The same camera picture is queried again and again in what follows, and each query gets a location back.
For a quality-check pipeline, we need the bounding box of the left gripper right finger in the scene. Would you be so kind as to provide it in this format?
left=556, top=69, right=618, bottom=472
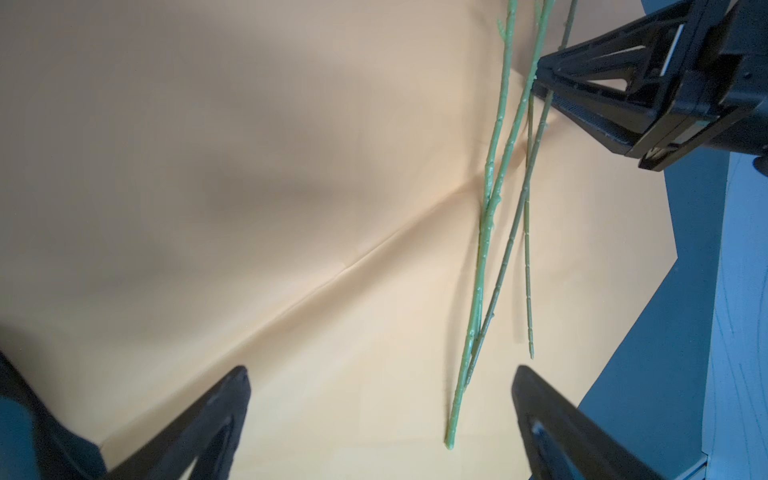
left=511, top=365, right=660, bottom=479

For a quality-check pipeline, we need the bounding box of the black printed ribbon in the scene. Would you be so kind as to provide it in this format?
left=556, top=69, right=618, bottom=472
left=1, top=356, right=107, bottom=479

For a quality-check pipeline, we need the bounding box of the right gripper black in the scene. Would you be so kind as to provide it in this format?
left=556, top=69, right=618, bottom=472
left=533, top=1, right=767, bottom=174

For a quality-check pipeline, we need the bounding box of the green table mat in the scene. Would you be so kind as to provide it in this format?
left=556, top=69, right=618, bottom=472
left=0, top=0, right=732, bottom=480

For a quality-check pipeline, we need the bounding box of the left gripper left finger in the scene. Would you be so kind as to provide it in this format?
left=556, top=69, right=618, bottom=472
left=105, top=366, right=251, bottom=479

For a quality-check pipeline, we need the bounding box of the orange wrapping paper sheet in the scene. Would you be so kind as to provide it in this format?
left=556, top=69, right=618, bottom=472
left=0, top=0, right=679, bottom=480

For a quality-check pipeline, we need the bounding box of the light pink fake rose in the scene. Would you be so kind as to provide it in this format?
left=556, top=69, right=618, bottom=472
left=443, top=0, right=558, bottom=450

